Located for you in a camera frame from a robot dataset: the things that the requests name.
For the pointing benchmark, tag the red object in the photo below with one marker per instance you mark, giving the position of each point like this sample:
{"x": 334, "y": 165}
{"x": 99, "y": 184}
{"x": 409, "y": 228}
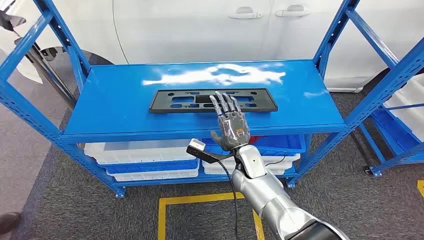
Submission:
{"x": 256, "y": 136}

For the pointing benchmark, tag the white car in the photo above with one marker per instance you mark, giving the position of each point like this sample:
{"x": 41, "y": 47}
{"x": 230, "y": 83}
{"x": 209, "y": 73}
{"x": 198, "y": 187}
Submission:
{"x": 198, "y": 33}

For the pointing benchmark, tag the blue wheeled shelf rack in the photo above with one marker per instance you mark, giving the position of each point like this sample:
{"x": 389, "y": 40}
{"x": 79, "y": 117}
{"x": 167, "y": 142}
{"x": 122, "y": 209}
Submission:
{"x": 372, "y": 144}

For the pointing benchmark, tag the person's black shoe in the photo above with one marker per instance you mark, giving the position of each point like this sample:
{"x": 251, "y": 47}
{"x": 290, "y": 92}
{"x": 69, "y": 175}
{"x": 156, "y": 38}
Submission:
{"x": 8, "y": 222}

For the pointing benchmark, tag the black plastic plate frame part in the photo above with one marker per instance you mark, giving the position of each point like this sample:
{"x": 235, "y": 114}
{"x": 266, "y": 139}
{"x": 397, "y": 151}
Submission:
{"x": 165, "y": 104}

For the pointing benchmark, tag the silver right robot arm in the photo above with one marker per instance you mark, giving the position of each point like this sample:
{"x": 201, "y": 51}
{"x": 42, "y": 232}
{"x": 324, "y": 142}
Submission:
{"x": 265, "y": 192}

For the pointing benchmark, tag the white plastic bin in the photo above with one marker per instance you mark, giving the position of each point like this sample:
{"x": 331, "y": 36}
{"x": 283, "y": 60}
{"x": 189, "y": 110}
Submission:
{"x": 139, "y": 150}
{"x": 215, "y": 167}
{"x": 410, "y": 102}
{"x": 152, "y": 175}

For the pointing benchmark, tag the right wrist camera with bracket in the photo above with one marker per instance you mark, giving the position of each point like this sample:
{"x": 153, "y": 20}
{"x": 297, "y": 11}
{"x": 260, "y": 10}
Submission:
{"x": 198, "y": 149}

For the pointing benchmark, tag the blue metal shelf rack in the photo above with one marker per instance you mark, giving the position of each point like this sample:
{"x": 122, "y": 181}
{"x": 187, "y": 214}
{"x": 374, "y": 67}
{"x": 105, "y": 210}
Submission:
{"x": 132, "y": 99}

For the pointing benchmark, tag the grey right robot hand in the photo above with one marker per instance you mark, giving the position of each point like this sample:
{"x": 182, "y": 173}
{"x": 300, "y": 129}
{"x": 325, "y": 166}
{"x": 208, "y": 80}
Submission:
{"x": 233, "y": 127}

